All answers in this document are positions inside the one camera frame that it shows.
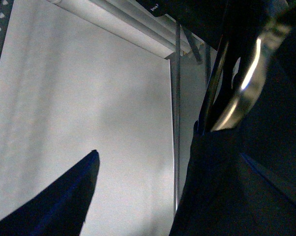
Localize white wall trim conduit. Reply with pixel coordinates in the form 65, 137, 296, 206
50, 0, 176, 58

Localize grey right rack post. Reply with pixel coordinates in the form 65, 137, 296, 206
172, 21, 180, 212

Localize black garment with white print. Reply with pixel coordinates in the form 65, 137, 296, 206
140, 0, 296, 236

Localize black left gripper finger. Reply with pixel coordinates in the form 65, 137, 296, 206
0, 150, 100, 236

